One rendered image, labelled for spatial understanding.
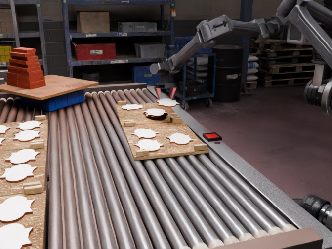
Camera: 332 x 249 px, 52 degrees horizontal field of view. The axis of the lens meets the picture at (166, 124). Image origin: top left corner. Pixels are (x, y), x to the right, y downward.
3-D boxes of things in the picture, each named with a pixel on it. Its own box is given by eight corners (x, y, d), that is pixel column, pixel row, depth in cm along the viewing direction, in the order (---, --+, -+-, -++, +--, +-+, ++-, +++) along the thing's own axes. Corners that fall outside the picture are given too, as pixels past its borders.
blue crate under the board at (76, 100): (56, 95, 256) (54, 81, 253) (86, 101, 240) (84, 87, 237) (19, 104, 231) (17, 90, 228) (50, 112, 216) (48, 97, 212)
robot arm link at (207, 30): (228, 32, 143) (220, 10, 144) (203, 46, 152) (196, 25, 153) (272, 36, 177) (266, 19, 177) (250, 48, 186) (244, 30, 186)
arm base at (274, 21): (283, 40, 181) (286, 16, 177) (274, 41, 177) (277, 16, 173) (269, 38, 188) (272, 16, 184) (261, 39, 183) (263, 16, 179)
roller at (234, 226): (128, 94, 276) (128, 88, 274) (261, 256, 101) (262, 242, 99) (122, 95, 275) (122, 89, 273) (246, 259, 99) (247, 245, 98)
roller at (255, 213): (141, 93, 279) (140, 87, 277) (290, 249, 104) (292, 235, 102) (135, 94, 277) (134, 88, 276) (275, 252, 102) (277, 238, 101)
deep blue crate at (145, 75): (156, 80, 667) (156, 61, 655) (161, 85, 630) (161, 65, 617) (131, 81, 655) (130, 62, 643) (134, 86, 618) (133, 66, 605)
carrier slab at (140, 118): (167, 103, 234) (167, 102, 234) (182, 123, 197) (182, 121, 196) (115, 107, 227) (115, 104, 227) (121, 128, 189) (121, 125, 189)
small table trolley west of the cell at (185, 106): (196, 97, 605) (197, 44, 574) (215, 109, 534) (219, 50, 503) (162, 100, 587) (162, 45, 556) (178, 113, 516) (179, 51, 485)
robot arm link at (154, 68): (181, 70, 188) (176, 56, 188) (169, 70, 179) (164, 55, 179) (165, 78, 195) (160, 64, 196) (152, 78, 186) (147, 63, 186)
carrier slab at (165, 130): (184, 124, 196) (184, 121, 196) (209, 152, 159) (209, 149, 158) (122, 129, 188) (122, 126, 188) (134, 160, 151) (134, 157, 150)
